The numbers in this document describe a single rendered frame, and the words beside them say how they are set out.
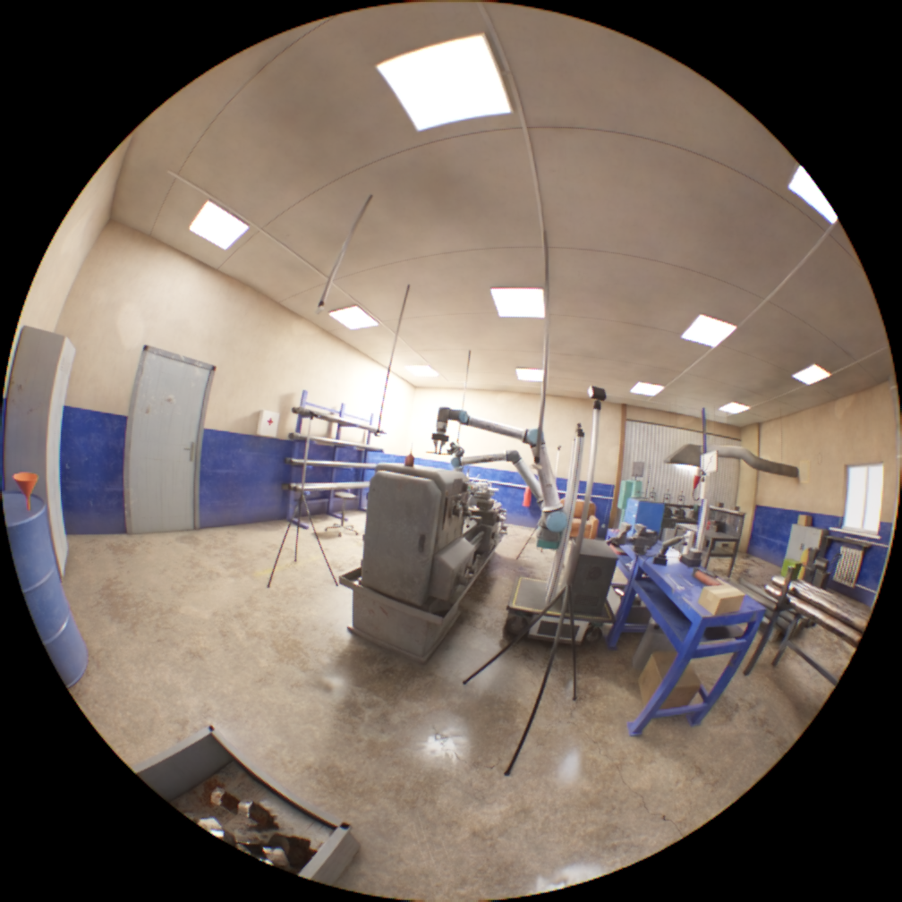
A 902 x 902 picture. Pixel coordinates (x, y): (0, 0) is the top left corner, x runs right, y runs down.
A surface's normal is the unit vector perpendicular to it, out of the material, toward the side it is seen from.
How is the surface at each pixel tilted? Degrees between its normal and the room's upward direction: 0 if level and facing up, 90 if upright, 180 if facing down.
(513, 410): 90
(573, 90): 180
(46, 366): 90
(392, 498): 90
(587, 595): 90
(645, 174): 180
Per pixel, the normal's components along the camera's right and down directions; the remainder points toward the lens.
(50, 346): 0.93, 0.12
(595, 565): -0.33, -0.07
